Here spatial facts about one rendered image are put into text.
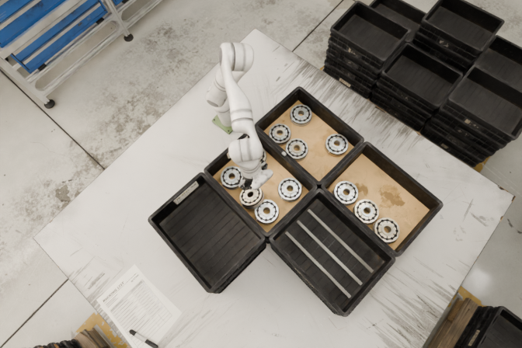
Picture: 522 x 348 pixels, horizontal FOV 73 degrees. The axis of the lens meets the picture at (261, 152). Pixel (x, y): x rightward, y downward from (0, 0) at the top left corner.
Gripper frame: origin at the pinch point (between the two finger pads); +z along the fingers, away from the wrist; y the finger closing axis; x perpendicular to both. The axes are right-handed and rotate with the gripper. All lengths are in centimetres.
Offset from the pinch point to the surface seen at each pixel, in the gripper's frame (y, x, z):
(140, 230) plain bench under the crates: 50, -29, 31
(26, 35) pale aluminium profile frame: 33, -187, 38
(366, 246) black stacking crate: -17, 47, 20
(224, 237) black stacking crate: 23.0, 3.8, 18.6
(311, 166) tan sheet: -26.2, 7.0, 19.0
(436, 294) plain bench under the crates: -27, 81, 33
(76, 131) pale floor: 55, -153, 98
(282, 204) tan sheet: -4.6, 10.6, 18.9
